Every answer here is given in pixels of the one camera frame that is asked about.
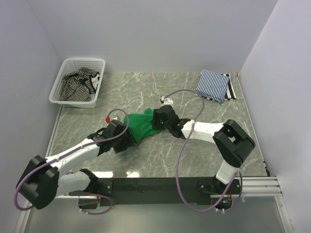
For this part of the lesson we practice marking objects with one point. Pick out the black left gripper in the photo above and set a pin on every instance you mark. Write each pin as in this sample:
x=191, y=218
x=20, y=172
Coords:
x=128, y=141

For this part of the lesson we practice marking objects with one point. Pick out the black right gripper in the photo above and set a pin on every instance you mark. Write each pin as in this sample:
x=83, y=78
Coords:
x=156, y=124

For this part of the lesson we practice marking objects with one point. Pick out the green tank top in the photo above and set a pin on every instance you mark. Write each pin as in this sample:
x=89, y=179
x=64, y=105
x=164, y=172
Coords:
x=140, y=125

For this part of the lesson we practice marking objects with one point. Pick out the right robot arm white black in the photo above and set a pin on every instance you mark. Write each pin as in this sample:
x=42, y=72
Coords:
x=233, y=143

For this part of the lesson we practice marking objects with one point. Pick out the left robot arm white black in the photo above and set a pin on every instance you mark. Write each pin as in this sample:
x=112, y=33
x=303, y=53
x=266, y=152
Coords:
x=46, y=178

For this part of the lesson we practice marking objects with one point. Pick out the blue striped folded tank top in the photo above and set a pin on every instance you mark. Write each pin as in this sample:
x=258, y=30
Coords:
x=212, y=85

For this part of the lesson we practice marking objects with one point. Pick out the white plastic laundry basket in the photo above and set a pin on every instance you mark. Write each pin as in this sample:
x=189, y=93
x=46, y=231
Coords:
x=72, y=64

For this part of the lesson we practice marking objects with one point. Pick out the striped clothes in basket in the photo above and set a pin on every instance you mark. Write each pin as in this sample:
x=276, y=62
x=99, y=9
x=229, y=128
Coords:
x=79, y=85

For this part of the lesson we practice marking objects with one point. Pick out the black white striped folded top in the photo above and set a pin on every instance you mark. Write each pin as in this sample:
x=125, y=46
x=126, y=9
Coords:
x=230, y=92

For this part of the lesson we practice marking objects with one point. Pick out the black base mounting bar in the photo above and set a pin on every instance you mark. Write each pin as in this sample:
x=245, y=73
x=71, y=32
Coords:
x=126, y=191

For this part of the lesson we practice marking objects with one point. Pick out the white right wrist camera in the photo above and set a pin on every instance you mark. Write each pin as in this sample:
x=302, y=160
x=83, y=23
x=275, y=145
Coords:
x=166, y=101

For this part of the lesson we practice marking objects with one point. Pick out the aluminium rail frame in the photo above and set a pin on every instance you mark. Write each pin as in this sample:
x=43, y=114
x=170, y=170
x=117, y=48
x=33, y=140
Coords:
x=251, y=187

